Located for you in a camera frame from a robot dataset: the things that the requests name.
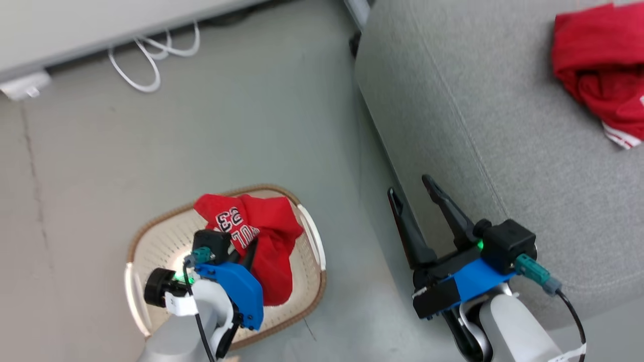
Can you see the white grey right arm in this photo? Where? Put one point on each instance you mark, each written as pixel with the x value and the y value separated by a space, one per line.
pixel 513 332

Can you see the white grey left arm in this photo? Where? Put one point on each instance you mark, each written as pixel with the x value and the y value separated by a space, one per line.
pixel 211 306

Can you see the red garment with white trim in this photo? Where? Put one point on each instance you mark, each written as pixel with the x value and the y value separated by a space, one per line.
pixel 598 65

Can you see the teal camera connector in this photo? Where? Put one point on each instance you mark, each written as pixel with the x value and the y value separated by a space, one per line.
pixel 198 256
pixel 533 271

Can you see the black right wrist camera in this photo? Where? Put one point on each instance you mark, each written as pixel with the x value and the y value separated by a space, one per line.
pixel 508 244

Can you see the red jersey with lettering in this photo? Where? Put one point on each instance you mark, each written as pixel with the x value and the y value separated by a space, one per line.
pixel 274 236

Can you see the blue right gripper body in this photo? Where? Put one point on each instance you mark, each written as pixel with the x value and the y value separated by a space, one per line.
pixel 468 281

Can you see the teal left camera connector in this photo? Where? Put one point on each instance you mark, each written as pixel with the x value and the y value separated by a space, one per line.
pixel 198 256

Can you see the grey fabric sofa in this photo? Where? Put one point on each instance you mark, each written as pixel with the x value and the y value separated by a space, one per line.
pixel 478 125

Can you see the large white partition panel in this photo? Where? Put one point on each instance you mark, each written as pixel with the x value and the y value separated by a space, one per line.
pixel 100 25

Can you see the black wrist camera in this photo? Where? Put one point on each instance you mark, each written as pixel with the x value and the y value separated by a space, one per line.
pixel 508 244
pixel 214 242

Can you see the beige plastic laundry basket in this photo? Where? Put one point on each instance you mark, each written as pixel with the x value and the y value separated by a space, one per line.
pixel 161 241

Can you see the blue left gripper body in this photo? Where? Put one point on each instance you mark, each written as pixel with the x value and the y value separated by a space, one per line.
pixel 244 294

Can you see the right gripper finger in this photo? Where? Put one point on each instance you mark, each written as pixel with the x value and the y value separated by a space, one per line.
pixel 410 231
pixel 453 216

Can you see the teal right camera connector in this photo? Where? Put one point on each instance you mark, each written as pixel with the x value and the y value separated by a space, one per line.
pixel 533 271

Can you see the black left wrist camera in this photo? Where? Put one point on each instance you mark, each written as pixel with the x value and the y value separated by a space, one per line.
pixel 214 242

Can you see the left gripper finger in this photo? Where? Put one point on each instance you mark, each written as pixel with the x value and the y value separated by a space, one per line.
pixel 251 254

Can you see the white power adapter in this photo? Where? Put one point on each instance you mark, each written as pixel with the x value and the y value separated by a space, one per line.
pixel 25 85

